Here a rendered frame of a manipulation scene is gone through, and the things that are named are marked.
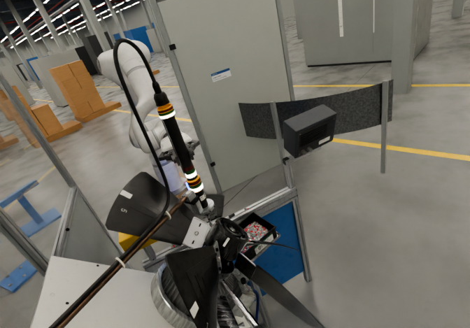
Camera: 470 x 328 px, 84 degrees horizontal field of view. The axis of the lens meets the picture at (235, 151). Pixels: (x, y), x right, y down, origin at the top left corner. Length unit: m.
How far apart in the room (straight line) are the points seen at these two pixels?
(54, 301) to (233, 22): 2.44
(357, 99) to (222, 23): 1.40
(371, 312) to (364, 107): 1.61
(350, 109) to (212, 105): 1.30
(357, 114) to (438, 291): 1.43
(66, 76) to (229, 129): 6.61
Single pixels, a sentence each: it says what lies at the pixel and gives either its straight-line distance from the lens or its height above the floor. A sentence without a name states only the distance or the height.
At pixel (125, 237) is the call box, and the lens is 1.32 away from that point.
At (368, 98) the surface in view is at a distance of 2.65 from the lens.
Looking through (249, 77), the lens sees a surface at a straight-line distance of 2.82.
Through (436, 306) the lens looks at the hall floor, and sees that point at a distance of 2.19.
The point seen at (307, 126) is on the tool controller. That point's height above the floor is 1.22.
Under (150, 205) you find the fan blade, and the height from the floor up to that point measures 1.38.
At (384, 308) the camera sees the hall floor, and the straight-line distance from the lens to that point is 2.12.
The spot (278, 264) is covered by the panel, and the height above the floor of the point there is 0.33.
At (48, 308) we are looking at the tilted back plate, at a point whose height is 1.35.
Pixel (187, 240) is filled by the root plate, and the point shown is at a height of 1.25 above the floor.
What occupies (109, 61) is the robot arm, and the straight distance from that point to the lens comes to 1.27.
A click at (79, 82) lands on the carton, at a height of 1.06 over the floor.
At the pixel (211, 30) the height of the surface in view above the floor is 1.69.
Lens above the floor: 1.82
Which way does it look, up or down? 28 degrees down
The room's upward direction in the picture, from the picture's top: 16 degrees counter-clockwise
